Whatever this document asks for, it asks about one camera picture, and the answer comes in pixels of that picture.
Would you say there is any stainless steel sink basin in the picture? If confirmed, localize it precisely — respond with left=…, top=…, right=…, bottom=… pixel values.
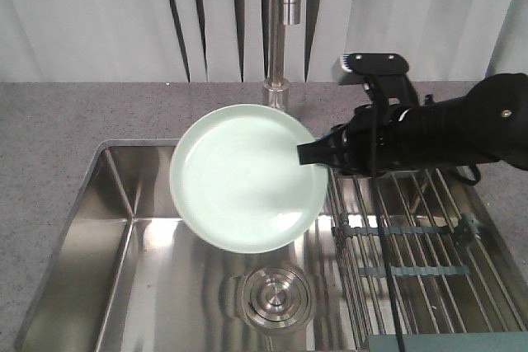
left=17, top=143, right=363, bottom=351

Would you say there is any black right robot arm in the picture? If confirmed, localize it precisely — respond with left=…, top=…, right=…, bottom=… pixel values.
left=297, top=73, right=527, bottom=176

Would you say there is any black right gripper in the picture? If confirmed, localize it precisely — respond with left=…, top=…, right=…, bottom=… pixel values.
left=297, top=105, right=413, bottom=176

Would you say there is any light green round plate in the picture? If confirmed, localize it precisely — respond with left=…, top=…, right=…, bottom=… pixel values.
left=168, top=104, right=328, bottom=254

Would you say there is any white pleated curtain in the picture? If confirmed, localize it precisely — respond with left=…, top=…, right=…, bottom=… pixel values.
left=1, top=0, right=527, bottom=82

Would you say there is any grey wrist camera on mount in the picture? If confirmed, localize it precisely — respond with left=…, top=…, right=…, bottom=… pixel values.
left=332, top=53, right=419, bottom=106

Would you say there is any round steel sink drain cover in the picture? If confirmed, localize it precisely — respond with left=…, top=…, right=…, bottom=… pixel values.
left=221, top=265, right=315, bottom=336

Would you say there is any grey-green sink drying rack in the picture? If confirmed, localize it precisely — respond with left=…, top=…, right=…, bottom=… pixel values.
left=325, top=171, right=527, bottom=351

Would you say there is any stainless steel faucet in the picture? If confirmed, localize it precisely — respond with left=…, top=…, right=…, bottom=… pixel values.
left=262, top=0, right=301, bottom=112

